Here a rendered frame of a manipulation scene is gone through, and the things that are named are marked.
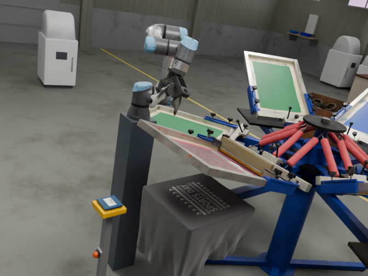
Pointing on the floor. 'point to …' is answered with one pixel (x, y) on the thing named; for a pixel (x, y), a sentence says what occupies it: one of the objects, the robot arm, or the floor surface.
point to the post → (107, 220)
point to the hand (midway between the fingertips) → (163, 113)
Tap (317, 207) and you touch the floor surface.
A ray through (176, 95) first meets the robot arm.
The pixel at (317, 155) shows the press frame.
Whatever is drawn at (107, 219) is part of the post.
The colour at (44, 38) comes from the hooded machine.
